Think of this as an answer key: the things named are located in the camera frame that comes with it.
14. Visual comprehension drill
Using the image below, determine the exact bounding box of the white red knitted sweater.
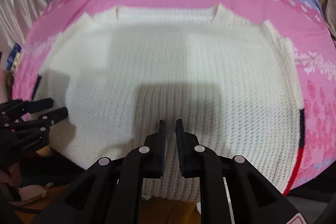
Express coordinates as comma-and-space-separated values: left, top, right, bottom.
36, 5, 303, 201

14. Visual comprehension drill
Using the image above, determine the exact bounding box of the pink floral bed sheet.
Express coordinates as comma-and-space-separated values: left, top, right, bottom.
13, 0, 335, 192

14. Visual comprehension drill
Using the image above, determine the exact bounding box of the blue small box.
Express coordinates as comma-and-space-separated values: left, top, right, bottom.
6, 43, 22, 73

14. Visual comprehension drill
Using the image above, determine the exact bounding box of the silvery satin curtain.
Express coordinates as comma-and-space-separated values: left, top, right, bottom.
1, 0, 49, 51

